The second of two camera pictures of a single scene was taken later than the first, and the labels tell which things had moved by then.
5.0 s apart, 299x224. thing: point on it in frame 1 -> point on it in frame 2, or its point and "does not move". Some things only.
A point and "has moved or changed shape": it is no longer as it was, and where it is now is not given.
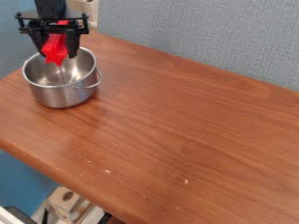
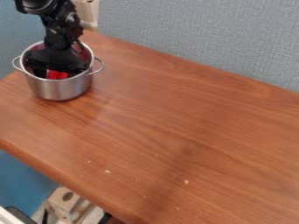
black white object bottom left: x=11 y=215 does not move
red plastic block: x=55 y=45 has moved or changed shape
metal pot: x=66 y=85 has moved or changed shape
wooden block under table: x=67 y=208 does not move
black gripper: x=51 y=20 -> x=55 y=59
